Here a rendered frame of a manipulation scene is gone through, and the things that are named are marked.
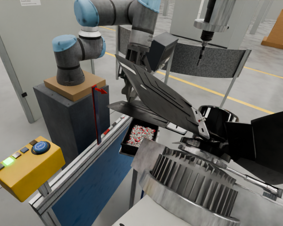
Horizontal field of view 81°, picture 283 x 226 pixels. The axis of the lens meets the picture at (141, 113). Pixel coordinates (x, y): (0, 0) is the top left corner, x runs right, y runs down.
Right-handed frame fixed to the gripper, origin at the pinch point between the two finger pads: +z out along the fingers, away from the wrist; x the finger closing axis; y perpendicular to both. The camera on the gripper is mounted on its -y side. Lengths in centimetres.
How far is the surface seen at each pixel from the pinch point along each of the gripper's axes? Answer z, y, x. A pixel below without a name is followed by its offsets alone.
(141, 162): 20.1, 6.9, 13.1
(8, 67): 29, -41, -157
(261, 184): 7.5, 7.2, 48.6
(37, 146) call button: 15.7, 28.5, -14.8
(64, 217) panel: 64, 16, -14
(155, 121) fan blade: 1.2, 8.6, 14.5
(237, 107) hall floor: 40, -259, 75
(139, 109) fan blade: 0.9, 4.3, 6.3
